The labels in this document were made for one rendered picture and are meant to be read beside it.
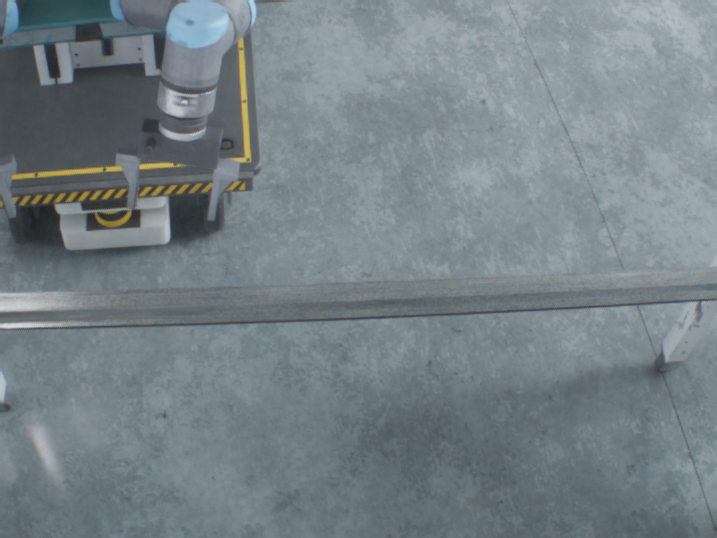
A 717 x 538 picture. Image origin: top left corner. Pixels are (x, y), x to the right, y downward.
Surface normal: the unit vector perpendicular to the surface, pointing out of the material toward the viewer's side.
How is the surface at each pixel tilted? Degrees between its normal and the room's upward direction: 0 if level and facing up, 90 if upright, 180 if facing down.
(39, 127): 0
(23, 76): 0
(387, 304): 75
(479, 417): 0
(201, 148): 66
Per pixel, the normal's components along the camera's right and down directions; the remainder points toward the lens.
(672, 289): 0.11, 0.68
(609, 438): 0.07, -0.53
